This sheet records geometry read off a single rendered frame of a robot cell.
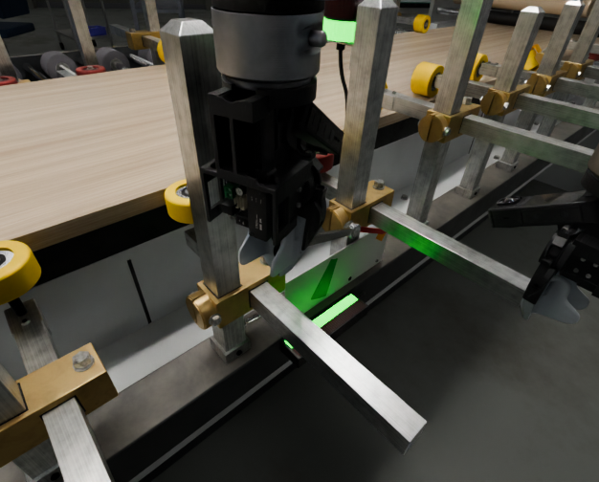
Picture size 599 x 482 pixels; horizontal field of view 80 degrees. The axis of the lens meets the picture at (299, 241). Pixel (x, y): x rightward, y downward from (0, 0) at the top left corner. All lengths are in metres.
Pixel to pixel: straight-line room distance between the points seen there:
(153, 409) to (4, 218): 0.32
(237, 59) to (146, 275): 0.50
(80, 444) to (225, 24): 0.38
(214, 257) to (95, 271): 0.27
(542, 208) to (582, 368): 1.36
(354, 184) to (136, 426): 0.45
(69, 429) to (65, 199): 0.32
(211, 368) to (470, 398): 1.08
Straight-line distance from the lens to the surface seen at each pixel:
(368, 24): 0.51
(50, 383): 0.47
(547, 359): 1.75
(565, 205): 0.48
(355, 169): 0.55
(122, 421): 0.57
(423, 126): 0.74
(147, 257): 0.67
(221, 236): 0.42
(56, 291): 0.65
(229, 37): 0.26
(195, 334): 0.73
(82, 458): 0.43
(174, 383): 0.58
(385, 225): 0.61
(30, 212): 0.61
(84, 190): 0.63
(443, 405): 1.44
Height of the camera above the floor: 1.18
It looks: 38 degrees down
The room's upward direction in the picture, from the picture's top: 3 degrees clockwise
